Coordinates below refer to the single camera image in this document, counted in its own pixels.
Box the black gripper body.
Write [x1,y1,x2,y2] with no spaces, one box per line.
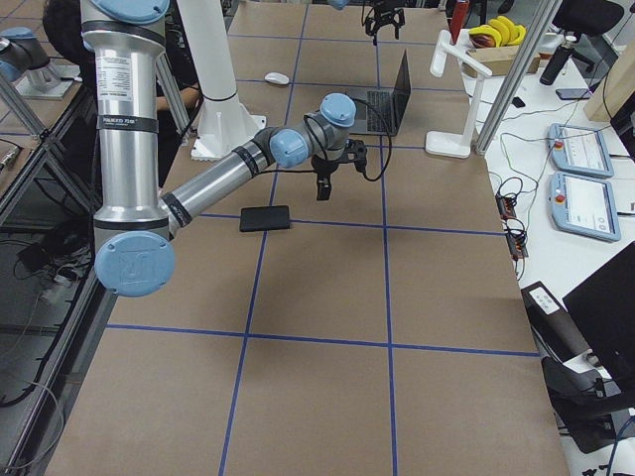
[311,139,367,184]
[364,0,405,28]

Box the grey laptop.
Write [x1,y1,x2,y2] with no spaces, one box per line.
[346,52,411,137]

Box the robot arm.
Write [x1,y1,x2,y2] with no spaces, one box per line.
[80,1,356,297]

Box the second grey robot arm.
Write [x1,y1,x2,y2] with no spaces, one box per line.
[1,27,78,100]

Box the black folded mouse pad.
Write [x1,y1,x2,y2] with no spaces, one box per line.
[239,205,291,232]

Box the white desk lamp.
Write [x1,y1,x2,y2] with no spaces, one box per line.
[426,29,494,160]

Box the white computer mouse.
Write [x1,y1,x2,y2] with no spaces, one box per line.
[264,71,291,86]

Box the yellow banana bunch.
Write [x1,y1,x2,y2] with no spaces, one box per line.
[468,16,527,49]

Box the cardboard box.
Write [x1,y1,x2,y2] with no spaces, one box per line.
[462,46,541,77]

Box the black water bottle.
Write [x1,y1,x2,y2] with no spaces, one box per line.
[540,35,576,85]

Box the black smartphone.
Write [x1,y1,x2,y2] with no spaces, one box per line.
[556,88,592,101]

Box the black office chair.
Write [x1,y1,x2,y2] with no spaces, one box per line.
[553,0,624,72]

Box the upper teach pendant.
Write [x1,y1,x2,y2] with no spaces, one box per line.
[548,123,614,179]

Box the teach pendant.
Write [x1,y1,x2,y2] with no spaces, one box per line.
[548,123,614,179]
[549,172,621,242]

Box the lower teach pendant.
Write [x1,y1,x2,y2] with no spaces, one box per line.
[549,172,621,242]

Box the black monitor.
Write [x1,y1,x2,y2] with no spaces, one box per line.
[564,244,634,390]

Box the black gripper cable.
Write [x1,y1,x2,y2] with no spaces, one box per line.
[262,98,394,181]

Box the red tool handle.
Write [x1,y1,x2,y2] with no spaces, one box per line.
[449,0,470,45]

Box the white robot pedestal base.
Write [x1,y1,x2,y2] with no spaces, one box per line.
[178,0,266,161]

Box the aluminium frame post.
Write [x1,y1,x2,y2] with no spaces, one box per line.
[474,0,563,156]

